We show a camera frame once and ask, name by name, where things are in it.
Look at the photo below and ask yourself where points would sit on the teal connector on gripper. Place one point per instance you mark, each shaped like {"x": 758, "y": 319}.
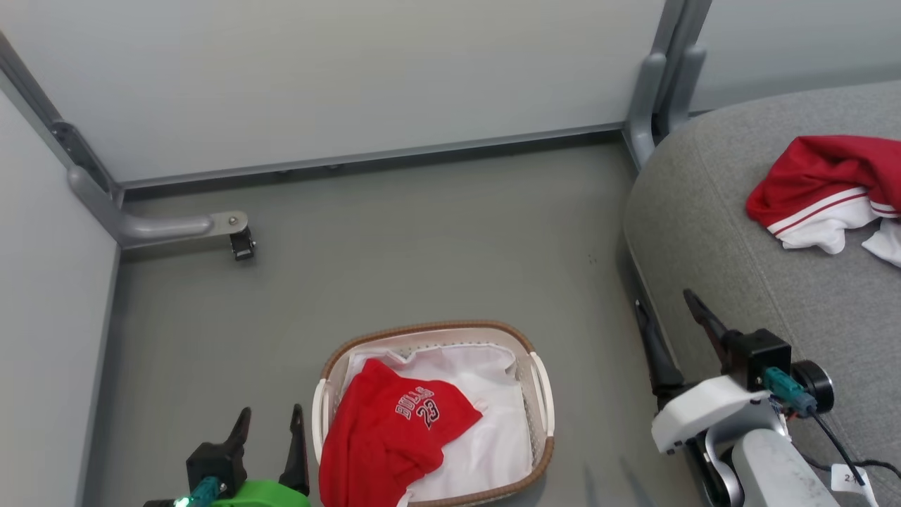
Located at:
{"x": 788, "y": 389}
{"x": 204, "y": 491}

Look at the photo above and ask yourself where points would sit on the white laundry basket brown rim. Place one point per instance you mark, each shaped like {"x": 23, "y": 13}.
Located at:
{"x": 538, "y": 394}

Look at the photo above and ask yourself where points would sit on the teal connector on right gripper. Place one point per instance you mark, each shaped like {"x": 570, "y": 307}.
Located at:
{"x": 788, "y": 389}

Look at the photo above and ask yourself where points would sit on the black round gripper knob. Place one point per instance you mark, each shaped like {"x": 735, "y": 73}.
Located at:
{"x": 820, "y": 380}

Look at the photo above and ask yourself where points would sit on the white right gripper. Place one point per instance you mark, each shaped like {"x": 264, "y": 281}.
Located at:
{"x": 700, "y": 412}

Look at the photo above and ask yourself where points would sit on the red Bulls 23 jersey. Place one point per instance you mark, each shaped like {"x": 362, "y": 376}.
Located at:
{"x": 383, "y": 436}

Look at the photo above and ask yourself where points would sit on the grey partition base rail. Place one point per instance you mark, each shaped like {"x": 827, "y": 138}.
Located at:
{"x": 366, "y": 158}

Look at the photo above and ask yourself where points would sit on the red and white garment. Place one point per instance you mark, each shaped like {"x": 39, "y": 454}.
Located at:
{"x": 823, "y": 176}

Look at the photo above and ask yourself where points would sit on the teal connector on left gripper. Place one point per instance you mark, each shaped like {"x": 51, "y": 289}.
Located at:
{"x": 204, "y": 491}

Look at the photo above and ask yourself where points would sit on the grey fabric sofa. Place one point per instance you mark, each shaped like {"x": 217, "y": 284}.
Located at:
{"x": 739, "y": 246}

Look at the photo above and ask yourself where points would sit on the grey partition foot bracket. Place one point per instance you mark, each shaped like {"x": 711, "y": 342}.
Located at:
{"x": 162, "y": 227}

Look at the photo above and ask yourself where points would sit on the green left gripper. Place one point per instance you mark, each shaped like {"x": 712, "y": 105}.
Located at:
{"x": 264, "y": 495}

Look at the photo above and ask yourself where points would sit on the white mesh garment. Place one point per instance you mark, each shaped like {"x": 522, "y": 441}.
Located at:
{"x": 493, "y": 422}

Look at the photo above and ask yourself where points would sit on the grey partition corner post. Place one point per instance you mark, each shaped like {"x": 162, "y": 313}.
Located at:
{"x": 70, "y": 144}

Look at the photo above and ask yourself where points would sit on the white paper tag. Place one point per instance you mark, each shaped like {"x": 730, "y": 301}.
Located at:
{"x": 848, "y": 479}

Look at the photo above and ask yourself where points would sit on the small black caster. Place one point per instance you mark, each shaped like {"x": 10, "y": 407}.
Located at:
{"x": 243, "y": 246}

